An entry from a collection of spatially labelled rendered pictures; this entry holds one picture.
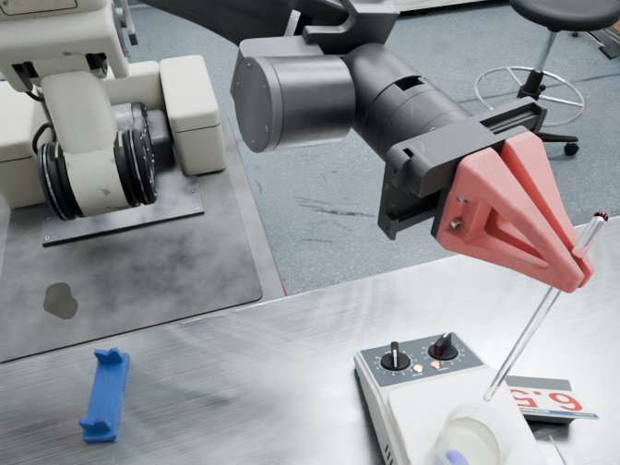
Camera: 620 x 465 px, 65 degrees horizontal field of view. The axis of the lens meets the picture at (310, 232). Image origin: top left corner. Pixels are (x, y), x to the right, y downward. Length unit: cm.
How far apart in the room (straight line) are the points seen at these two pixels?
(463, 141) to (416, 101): 5
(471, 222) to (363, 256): 140
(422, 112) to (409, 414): 30
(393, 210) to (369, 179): 166
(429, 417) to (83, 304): 89
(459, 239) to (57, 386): 51
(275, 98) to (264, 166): 171
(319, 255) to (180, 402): 113
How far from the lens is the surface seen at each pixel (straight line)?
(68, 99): 109
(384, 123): 31
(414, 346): 59
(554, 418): 63
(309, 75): 30
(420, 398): 51
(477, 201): 28
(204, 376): 61
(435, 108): 30
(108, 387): 63
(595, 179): 225
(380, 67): 34
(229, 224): 128
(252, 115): 31
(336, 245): 170
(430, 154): 26
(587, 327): 73
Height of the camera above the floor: 129
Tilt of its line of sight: 48 degrees down
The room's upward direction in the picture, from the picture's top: 1 degrees clockwise
